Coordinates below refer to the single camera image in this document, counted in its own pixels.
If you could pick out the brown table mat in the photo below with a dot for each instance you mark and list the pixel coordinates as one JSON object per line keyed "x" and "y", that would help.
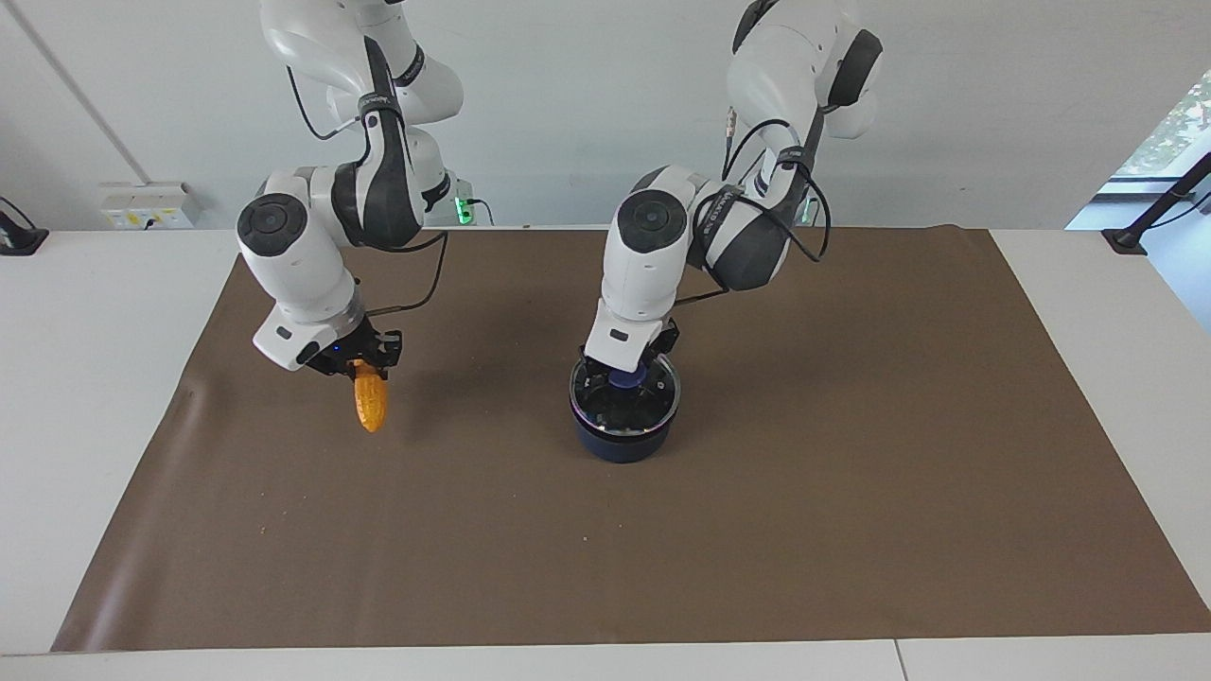
{"x": 662, "y": 530}

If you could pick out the yellow toy corn cob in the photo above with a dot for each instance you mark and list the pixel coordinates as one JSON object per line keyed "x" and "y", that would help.
{"x": 371, "y": 407}

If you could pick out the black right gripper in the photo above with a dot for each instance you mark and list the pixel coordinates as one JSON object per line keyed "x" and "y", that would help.
{"x": 364, "y": 345}

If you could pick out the black camera stand clamp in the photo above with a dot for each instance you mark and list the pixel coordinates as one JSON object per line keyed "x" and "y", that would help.
{"x": 1149, "y": 213}

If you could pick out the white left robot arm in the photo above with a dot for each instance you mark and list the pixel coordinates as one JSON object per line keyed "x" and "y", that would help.
{"x": 653, "y": 265}

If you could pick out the glass lid with purple knob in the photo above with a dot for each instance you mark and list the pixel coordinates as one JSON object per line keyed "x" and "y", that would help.
{"x": 629, "y": 407}

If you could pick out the control box with green light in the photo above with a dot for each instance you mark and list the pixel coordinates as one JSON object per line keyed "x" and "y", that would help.
{"x": 465, "y": 206}

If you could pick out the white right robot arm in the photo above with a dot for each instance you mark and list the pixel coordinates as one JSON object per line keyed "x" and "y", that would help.
{"x": 303, "y": 255}

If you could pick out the white wall socket box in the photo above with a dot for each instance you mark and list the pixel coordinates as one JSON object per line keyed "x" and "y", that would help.
{"x": 147, "y": 206}

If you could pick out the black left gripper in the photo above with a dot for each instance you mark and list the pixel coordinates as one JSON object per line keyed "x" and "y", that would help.
{"x": 662, "y": 342}

